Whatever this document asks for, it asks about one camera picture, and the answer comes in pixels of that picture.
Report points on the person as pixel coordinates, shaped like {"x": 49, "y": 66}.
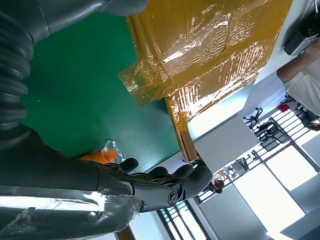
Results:
{"x": 305, "y": 86}

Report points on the green table mat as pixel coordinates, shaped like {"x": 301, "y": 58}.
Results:
{"x": 87, "y": 92}

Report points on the black remote controller with antennas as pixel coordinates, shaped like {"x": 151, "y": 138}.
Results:
{"x": 303, "y": 33}

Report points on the yellow taped cardboard box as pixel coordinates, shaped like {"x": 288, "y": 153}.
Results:
{"x": 200, "y": 49}

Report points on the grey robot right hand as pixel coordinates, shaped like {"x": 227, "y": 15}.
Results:
{"x": 62, "y": 198}

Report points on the black office chair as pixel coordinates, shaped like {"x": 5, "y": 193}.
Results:
{"x": 253, "y": 117}

